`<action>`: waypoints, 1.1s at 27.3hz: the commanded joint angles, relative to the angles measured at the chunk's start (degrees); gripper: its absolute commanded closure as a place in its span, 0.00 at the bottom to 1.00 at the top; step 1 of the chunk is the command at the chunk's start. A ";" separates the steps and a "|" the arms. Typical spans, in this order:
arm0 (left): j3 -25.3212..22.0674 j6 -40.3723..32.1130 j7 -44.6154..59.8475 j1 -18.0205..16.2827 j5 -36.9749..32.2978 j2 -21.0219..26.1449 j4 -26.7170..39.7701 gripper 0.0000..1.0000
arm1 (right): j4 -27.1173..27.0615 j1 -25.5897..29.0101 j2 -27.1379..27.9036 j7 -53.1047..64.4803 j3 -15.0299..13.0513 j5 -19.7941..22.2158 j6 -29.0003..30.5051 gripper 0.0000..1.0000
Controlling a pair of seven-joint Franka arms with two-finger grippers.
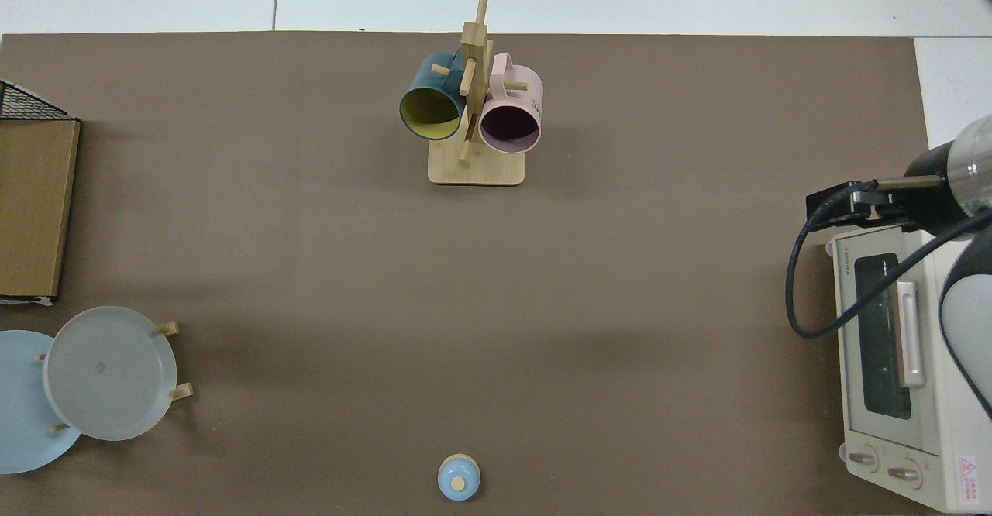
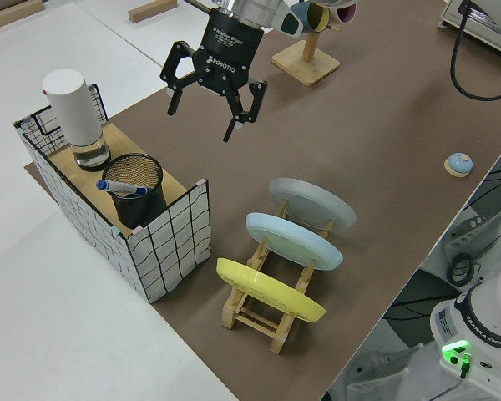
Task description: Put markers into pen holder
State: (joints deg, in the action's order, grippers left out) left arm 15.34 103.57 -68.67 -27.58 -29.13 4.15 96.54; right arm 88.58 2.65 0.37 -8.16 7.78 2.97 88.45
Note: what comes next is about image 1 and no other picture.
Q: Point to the pale toaster oven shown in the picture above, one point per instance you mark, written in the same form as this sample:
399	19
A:
953	469

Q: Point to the pink cup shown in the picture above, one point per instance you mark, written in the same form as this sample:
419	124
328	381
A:
498	96

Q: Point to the wooden cup stand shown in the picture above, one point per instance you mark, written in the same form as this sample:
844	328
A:
477	171

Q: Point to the teal cup yellow inside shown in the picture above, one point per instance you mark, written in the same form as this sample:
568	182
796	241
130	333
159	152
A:
425	74

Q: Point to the small blue round thing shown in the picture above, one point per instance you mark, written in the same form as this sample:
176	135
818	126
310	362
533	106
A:
449	477

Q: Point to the brown table cloth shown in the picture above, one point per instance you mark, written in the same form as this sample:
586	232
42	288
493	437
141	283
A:
310	190

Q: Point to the wooden plate rack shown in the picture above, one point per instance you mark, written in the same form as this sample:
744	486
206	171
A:
180	392

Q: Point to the grey plate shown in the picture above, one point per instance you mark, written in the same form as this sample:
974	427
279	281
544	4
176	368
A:
108	376

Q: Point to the light blue plate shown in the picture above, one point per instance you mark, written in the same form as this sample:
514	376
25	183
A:
23	423

